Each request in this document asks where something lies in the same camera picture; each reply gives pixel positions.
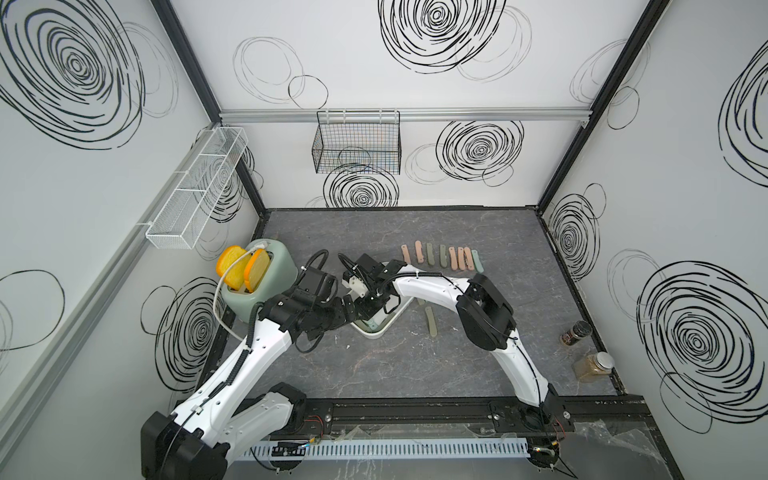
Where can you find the teal folding fruit knife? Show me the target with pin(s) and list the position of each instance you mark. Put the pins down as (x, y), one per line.
(477, 261)

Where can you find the glass spice jar silver cap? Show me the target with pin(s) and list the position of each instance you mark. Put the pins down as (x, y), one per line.
(593, 367)

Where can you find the aluminium wall rail back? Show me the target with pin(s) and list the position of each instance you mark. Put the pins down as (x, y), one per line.
(422, 114)

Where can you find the olive fruit knife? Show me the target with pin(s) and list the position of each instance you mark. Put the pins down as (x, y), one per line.
(443, 256)

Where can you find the pink folding fruit knife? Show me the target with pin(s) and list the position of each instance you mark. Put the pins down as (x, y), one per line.
(453, 258)

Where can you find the grey slotted cable duct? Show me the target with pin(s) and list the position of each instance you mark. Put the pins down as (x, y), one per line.
(390, 449)

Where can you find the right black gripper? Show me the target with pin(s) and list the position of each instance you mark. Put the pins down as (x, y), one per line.
(363, 312)

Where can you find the aluminium wall rail left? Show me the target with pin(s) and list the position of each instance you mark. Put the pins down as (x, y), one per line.
(30, 397)

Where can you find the white wire shelf basket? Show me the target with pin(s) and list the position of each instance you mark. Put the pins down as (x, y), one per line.
(184, 215)

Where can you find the green toaster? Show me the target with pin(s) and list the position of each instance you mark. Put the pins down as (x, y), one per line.
(281, 274)

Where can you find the orange toast slice left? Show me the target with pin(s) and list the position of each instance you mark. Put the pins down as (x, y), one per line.
(230, 266)

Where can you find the white plastic storage box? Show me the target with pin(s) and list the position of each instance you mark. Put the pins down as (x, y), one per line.
(376, 326)

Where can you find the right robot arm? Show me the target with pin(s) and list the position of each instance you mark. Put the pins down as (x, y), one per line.
(487, 319)

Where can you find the aluminium wall rail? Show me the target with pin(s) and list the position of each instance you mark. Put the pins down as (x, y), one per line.
(422, 114)
(30, 397)

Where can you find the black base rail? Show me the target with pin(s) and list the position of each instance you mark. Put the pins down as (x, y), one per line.
(331, 417)

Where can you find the orange toast slice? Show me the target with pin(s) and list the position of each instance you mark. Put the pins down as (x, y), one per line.
(256, 269)
(230, 266)

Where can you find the orange toast slice right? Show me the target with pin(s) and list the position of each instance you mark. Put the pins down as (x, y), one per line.
(256, 269)

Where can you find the spice jar black cap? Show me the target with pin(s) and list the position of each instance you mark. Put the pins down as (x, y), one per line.
(576, 333)

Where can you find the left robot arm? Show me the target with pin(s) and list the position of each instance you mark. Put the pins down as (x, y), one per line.
(205, 434)

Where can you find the black wire basket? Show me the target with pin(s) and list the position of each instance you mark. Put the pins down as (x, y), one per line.
(371, 138)

